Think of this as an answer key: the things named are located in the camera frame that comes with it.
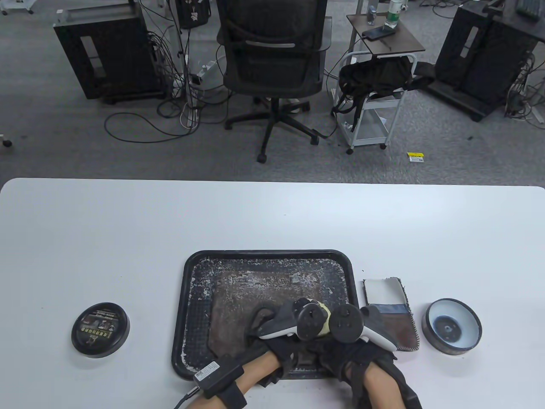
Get brown leather bag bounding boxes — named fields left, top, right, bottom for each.
left=209, top=268, right=326, bottom=363

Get white grey cloth swatch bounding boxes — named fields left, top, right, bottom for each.
left=363, top=277, right=420, bottom=352

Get clear bottle green label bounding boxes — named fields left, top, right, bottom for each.
left=385, top=0, right=404, bottom=29

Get black smartphone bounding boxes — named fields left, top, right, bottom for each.
left=363, top=26, right=396, bottom=41

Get person's right forearm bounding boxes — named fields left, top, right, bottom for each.
left=347, top=362, right=422, bottom=409

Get white desk leg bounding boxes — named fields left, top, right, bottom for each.
left=168, top=0, right=192, bottom=111

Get black pouch white print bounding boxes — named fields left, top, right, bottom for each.
left=175, top=0, right=211, bottom=29

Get black white hand controller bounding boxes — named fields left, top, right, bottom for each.
left=329, top=304, right=399, bottom=352
left=247, top=298, right=332, bottom=341

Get black wrist camera unit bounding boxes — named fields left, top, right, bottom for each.
left=194, top=358, right=245, bottom=399

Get black mesh office chair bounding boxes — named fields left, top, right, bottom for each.
left=216, top=0, right=333, bottom=162

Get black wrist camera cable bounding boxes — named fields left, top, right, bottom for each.
left=174, top=386, right=201, bottom=409

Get person's left hand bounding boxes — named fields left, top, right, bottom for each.
left=246, top=298, right=328, bottom=386

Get person's right hand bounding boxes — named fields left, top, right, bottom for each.
left=315, top=337, right=399, bottom=395

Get person's left forearm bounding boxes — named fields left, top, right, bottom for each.
left=187, top=349, right=294, bottom=409

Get black plastic tray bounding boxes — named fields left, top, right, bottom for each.
left=172, top=249, right=367, bottom=381

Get yellow round sponge pad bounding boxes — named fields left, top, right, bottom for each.
left=314, top=301, right=333, bottom=338

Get tangled cable bundle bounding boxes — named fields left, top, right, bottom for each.
left=505, top=51, right=545, bottom=128

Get white wheeled base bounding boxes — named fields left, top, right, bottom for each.
left=0, top=0, right=34, bottom=15

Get white rolling cart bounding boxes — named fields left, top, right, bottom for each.
left=336, top=51, right=417, bottom=155

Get black wheeled cabinet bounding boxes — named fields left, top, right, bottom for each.
left=428, top=0, right=545, bottom=122
left=53, top=0, right=164, bottom=105

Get black round labelled tin lid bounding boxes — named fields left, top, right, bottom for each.
left=72, top=302, right=130, bottom=358

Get black leather care cream tin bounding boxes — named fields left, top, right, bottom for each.
left=422, top=298, right=482, bottom=355

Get white power strip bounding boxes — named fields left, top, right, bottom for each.
left=181, top=104, right=201, bottom=128

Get black backpack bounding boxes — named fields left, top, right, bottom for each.
left=331, top=57, right=436, bottom=130

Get black cable bundle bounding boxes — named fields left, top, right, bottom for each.
left=141, top=0, right=190, bottom=118

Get brown side table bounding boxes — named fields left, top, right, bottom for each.
left=346, top=13, right=425, bottom=56

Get black looped floor cable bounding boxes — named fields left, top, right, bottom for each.
left=104, top=112, right=201, bottom=143

